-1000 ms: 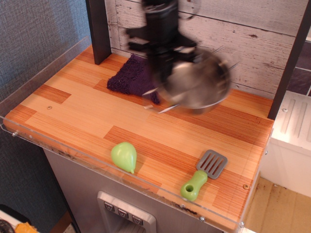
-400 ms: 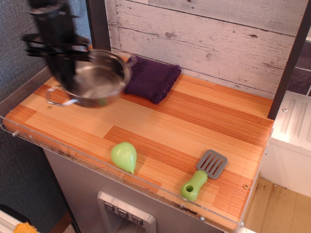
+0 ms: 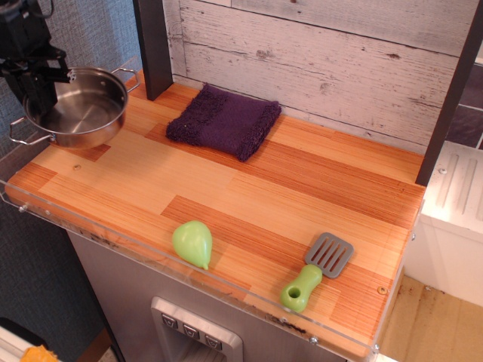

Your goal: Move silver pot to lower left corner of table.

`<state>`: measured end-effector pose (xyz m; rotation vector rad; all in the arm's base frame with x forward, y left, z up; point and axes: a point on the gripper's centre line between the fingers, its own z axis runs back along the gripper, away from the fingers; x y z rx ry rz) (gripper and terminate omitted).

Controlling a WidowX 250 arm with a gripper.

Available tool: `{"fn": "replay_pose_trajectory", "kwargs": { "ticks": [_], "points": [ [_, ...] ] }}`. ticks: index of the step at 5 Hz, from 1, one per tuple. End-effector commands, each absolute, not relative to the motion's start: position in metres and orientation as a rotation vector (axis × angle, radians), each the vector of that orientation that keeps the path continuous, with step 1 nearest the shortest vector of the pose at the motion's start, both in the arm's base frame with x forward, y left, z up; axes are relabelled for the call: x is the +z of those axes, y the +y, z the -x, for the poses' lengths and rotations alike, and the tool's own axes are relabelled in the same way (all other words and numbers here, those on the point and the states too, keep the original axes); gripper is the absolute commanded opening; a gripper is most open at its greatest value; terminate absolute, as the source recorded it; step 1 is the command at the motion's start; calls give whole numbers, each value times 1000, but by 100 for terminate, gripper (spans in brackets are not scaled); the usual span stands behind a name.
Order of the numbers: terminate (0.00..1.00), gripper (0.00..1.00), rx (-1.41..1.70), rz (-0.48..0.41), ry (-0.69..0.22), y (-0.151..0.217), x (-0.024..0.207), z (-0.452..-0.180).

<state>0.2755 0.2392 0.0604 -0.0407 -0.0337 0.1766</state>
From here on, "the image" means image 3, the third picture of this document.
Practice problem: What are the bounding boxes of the dark grey post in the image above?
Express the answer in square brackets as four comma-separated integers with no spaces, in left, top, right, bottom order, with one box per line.
[133,0,174,100]
[416,1,482,186]

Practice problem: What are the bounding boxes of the green plastic pear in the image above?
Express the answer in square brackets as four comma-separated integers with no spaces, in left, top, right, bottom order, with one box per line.
[172,220,213,270]

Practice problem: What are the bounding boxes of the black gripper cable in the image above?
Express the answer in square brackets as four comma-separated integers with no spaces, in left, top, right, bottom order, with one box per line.
[26,0,56,20]

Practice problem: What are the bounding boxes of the clear acrylic table guard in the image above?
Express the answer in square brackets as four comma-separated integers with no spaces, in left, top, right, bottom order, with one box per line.
[1,81,424,361]

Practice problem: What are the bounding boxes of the stainless steel pot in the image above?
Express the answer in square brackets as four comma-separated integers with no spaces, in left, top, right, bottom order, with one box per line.
[9,67,140,149]

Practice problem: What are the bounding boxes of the dark grey right post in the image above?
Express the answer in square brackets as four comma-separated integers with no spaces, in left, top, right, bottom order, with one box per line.
[416,1,482,186]

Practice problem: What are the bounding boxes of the purple folded cloth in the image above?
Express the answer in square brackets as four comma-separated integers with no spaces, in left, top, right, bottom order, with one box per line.
[166,84,281,162]

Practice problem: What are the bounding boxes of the grey spatula green handle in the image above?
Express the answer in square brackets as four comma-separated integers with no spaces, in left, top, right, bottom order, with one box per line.
[280,232,355,313]

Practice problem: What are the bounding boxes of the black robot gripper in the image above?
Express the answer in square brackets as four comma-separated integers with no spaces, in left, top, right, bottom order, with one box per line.
[1,1,69,115]

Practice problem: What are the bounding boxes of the dark grey left post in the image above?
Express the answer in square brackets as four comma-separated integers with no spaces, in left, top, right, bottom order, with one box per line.
[133,0,174,100]

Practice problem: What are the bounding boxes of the white toy sink unit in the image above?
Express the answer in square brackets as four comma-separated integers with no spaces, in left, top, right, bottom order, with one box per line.
[404,142,482,305]

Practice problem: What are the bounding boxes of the silver toy fridge dispenser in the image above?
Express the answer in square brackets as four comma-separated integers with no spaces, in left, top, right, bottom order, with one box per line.
[151,296,245,361]

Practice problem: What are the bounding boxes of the yellow object bottom left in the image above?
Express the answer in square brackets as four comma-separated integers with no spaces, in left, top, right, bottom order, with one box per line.
[20,345,58,362]

